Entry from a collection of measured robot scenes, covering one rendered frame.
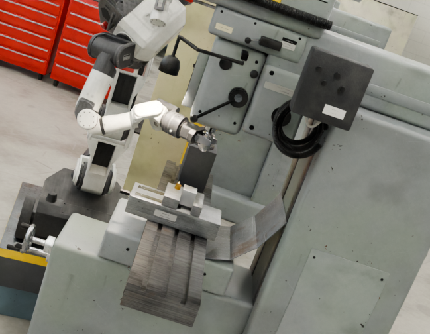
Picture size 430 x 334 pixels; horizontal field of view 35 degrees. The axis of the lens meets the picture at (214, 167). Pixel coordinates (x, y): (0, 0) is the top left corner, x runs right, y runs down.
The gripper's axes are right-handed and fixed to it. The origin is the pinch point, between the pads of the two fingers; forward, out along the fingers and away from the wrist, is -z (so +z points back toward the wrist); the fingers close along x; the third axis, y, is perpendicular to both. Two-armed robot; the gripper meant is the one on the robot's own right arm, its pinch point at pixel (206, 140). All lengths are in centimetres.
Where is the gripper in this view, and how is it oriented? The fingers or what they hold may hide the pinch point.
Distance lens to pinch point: 255.3
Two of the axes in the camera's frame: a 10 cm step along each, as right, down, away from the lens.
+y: -3.3, 8.9, 3.0
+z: -8.4, -4.3, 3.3
